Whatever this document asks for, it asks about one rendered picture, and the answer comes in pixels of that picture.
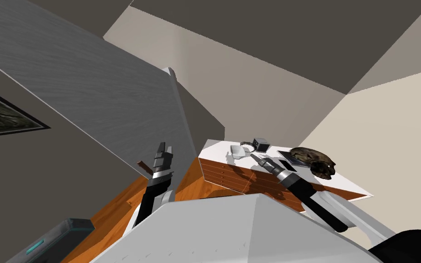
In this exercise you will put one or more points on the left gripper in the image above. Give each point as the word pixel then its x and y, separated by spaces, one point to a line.
pixel 162 163

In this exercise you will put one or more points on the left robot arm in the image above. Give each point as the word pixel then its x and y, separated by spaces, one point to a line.
pixel 151 199

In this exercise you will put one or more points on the grey door leaf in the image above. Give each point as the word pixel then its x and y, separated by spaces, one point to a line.
pixel 86 91

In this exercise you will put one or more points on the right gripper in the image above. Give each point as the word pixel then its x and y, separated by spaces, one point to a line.
pixel 270 166

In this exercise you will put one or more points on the white topped wooden dresser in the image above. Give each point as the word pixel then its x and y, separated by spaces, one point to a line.
pixel 228 175

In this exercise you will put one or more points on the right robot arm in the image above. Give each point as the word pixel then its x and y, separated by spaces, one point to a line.
pixel 316 201

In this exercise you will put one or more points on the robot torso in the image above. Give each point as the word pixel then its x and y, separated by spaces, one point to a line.
pixel 232 233

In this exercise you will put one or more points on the grey box with teal stripe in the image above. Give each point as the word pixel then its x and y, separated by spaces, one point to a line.
pixel 57 239

